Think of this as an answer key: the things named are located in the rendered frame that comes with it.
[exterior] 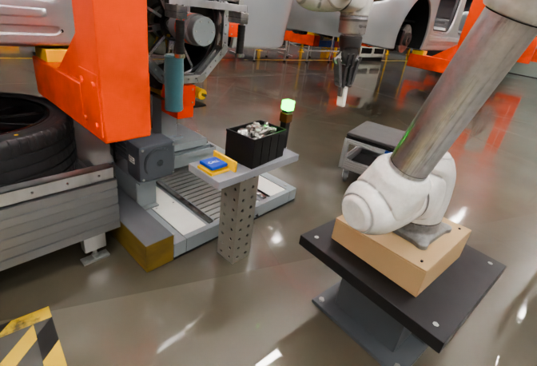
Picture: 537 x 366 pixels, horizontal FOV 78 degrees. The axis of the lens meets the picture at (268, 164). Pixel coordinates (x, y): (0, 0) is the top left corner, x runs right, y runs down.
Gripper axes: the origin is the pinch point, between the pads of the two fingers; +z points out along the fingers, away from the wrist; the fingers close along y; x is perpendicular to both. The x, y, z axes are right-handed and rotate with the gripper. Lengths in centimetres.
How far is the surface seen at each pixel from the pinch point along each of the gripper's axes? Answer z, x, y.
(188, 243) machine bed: 64, 31, -47
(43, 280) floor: 66, 43, -98
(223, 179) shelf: 26, 10, -43
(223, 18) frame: -20, 88, 4
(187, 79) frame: 9, 86, -19
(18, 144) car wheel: 17, 52, -94
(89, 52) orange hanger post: -12, 40, -71
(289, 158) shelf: 27.8, 14.4, -9.0
